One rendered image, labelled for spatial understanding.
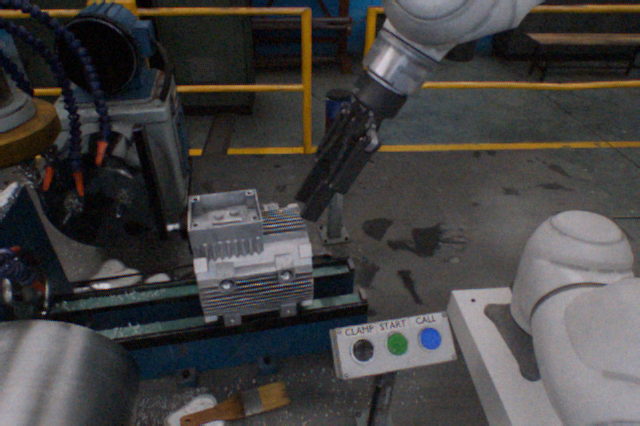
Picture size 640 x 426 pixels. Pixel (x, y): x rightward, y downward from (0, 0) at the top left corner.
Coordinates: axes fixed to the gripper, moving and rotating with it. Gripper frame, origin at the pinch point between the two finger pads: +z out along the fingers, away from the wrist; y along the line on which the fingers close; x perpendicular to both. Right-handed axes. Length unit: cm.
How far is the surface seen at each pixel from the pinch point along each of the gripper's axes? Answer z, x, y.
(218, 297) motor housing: 23.2, -6.5, 3.2
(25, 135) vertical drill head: 7.2, -39.9, -0.5
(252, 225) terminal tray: 9.9, -6.1, -1.0
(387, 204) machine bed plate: 18, 48, -48
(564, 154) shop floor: -13, 261, -192
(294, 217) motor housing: 8.8, 2.2, -6.0
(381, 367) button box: 10.0, 11.5, 23.0
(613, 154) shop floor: -32, 293, -185
